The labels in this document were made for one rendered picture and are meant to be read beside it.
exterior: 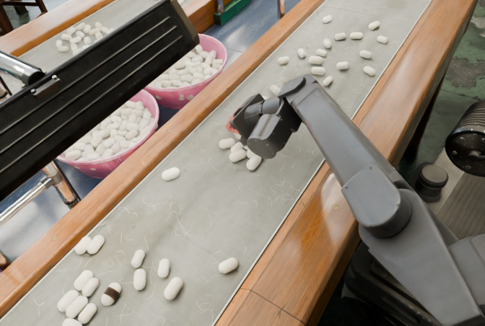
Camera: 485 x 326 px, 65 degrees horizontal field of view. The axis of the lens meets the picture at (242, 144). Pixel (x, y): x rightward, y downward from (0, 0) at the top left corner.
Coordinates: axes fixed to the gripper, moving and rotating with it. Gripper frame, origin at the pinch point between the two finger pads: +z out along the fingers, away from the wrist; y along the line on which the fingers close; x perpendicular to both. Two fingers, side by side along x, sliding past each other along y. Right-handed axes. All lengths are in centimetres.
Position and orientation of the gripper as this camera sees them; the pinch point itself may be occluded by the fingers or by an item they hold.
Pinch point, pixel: (229, 127)
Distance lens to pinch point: 86.2
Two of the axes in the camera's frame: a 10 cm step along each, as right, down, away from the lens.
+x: 5.8, 7.6, 2.9
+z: -6.0, 1.6, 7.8
